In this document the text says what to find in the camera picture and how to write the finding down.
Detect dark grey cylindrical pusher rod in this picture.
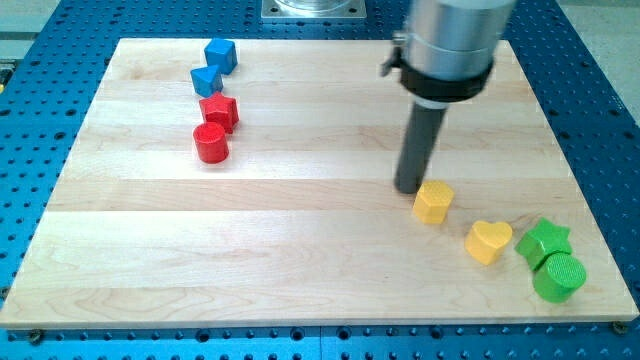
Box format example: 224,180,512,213
394,101,447,194

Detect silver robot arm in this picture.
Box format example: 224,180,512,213
381,0,516,194

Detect yellow hexagon block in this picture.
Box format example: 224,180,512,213
413,180,455,224

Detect yellow heart block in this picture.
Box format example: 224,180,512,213
464,220,513,265

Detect light wooden board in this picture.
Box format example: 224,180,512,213
1,38,638,329

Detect green star block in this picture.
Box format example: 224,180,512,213
515,217,573,272

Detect green cylinder block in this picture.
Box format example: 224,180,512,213
533,253,587,303

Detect red star block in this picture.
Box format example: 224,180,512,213
199,92,239,134

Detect red cylinder block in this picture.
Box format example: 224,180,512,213
193,122,229,164

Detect blue cube block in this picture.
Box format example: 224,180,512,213
204,38,238,75

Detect blue triangle block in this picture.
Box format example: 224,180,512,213
190,65,224,98

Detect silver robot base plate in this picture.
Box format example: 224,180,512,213
261,0,367,19

